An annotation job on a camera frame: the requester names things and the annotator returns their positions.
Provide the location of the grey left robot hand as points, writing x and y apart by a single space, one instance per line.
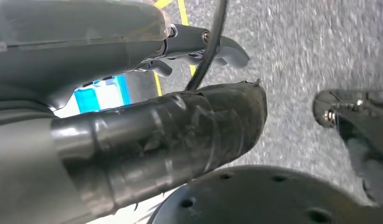
70 31

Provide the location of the blue metal shelf rack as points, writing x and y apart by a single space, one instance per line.
86 100

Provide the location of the black robot leg part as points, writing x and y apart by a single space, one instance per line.
358 123

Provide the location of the yellow floor tape square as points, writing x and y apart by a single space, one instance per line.
182 12

